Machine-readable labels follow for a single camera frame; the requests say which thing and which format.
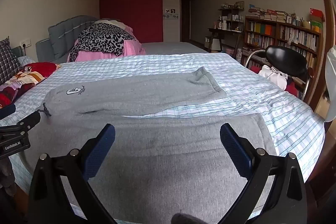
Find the red and white wardrobe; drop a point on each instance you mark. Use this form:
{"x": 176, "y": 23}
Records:
{"x": 131, "y": 11}

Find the plaid pillow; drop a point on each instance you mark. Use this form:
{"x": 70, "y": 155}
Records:
{"x": 8, "y": 61}

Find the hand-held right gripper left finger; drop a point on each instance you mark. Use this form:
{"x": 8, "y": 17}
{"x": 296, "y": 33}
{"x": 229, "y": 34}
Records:
{"x": 101, "y": 150}

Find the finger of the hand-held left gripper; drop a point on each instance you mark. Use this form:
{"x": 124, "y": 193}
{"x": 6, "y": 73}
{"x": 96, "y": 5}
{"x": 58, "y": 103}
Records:
{"x": 6, "y": 111}
{"x": 30, "y": 120}

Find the pink plastic bin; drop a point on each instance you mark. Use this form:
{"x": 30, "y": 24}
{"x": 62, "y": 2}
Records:
{"x": 229, "y": 52}

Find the teal striped pillow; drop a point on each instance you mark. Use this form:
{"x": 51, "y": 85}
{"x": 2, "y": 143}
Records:
{"x": 18, "y": 52}

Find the red floral quilt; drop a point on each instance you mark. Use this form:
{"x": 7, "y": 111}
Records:
{"x": 26, "y": 77}

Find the leopard print blanket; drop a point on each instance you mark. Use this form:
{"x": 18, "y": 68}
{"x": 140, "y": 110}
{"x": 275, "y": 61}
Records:
{"x": 102, "y": 37}

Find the white wall socket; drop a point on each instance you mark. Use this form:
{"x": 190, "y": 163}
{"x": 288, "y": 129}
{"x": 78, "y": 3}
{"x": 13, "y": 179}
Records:
{"x": 25, "y": 43}

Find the white bag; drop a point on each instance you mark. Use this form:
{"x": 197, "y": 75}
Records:
{"x": 273, "y": 77}

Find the dark wooden door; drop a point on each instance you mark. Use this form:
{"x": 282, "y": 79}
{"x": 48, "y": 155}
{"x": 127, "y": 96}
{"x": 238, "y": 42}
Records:
{"x": 187, "y": 16}

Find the striped bed sheet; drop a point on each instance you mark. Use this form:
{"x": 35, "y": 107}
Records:
{"x": 249, "y": 98}

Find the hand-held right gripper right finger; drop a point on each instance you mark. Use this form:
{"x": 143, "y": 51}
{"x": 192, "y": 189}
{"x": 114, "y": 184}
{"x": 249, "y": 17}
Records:
{"x": 236, "y": 153}

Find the wooden door frame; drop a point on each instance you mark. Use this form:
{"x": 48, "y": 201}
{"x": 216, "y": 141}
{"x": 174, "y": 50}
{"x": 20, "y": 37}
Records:
{"x": 323, "y": 16}

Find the grey padded headboard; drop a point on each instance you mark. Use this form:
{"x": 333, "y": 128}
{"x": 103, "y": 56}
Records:
{"x": 63, "y": 29}

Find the black chair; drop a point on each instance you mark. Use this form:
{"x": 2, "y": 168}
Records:
{"x": 286, "y": 58}

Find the light blue pillow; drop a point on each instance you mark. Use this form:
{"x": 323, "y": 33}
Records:
{"x": 26, "y": 60}

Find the wooden desk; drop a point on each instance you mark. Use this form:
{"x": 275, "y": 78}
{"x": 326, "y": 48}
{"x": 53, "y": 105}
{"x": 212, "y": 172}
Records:
{"x": 225, "y": 30}

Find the stack of books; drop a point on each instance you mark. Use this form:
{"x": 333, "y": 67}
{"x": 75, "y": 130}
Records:
{"x": 265, "y": 14}

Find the grey pants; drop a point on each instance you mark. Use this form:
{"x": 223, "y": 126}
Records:
{"x": 157, "y": 140}

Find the wooden bookshelf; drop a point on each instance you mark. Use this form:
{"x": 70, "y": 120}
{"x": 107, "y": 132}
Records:
{"x": 288, "y": 37}

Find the red box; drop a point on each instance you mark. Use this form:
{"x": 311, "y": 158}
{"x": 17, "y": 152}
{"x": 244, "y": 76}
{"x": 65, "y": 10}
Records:
{"x": 317, "y": 14}

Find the small wooden shelf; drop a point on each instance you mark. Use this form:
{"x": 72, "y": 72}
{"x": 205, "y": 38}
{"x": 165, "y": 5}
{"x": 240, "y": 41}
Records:
{"x": 231, "y": 16}

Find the pink quilt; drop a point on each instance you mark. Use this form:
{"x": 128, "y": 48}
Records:
{"x": 131, "y": 49}

